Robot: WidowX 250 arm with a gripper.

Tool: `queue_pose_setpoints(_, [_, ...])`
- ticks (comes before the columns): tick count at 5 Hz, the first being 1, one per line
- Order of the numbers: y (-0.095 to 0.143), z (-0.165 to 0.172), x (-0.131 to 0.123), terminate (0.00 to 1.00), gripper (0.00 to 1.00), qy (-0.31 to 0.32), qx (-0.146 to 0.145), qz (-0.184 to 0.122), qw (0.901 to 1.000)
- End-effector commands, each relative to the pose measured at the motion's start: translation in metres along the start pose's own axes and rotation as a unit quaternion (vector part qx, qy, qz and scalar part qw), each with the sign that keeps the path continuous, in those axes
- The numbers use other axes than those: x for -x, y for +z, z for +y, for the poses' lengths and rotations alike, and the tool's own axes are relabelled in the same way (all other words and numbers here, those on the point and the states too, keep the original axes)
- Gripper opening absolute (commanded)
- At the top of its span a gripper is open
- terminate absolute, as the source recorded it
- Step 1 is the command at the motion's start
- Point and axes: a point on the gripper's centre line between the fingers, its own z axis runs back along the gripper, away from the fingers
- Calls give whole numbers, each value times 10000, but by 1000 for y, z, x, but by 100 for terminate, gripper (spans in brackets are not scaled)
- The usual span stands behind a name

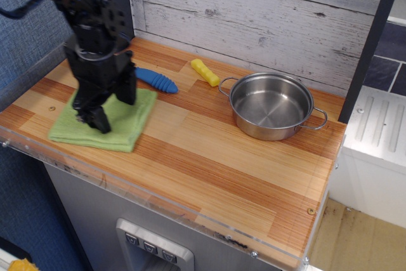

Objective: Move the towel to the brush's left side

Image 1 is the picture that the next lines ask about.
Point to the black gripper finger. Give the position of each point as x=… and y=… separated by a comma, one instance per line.
x=97, y=119
x=125, y=89

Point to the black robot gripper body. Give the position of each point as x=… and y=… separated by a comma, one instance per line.
x=97, y=75

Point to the green cloth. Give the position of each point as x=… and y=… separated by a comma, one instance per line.
x=127, y=123

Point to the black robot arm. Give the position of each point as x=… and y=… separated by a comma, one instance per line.
x=96, y=24

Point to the yellow plastic corn piece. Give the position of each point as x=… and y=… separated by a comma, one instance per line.
x=199, y=66

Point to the silver dispenser button panel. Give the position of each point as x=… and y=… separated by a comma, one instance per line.
x=146, y=250

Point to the stainless steel pot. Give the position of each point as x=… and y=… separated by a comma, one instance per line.
x=271, y=106

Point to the yellow object bottom left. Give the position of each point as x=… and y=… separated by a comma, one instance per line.
x=22, y=265

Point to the white ribbed cabinet top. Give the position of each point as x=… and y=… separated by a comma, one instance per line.
x=376, y=129

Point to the blue handled metal spoon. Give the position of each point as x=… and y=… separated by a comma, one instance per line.
x=156, y=80

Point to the dark right shelf post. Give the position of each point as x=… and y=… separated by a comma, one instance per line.
x=376, y=29

